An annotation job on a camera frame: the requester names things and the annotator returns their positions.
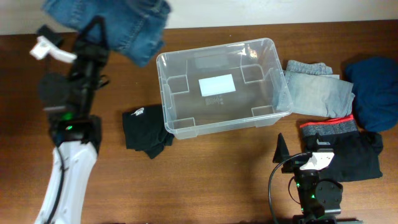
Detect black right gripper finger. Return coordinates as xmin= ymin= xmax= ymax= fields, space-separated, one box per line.
xmin=272 ymin=133 xmax=290 ymax=163
xmin=314 ymin=133 xmax=331 ymax=152

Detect white label in bin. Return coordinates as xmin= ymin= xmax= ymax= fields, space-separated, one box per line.
xmin=198 ymin=74 xmax=236 ymax=97

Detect navy blue folded garment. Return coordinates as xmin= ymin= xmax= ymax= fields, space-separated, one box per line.
xmin=345 ymin=57 xmax=397 ymax=132

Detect clear plastic storage bin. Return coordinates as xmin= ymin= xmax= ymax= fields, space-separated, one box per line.
xmin=156 ymin=38 xmax=293 ymax=139

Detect light blue denim jeans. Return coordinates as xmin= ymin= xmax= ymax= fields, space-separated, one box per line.
xmin=276 ymin=60 xmax=355 ymax=118

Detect black Nike t-shirt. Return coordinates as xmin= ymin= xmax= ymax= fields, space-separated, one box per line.
xmin=122 ymin=105 xmax=174 ymax=159

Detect dark blue denim jeans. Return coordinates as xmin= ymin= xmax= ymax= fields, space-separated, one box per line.
xmin=42 ymin=0 xmax=172 ymax=67

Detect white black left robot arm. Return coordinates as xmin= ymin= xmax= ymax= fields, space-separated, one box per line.
xmin=30 ymin=16 xmax=110 ymax=223

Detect black shorts red grey waistband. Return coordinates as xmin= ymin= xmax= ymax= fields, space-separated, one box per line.
xmin=300 ymin=115 xmax=383 ymax=182

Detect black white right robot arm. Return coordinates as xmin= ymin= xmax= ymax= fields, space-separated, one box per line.
xmin=267 ymin=133 xmax=363 ymax=224

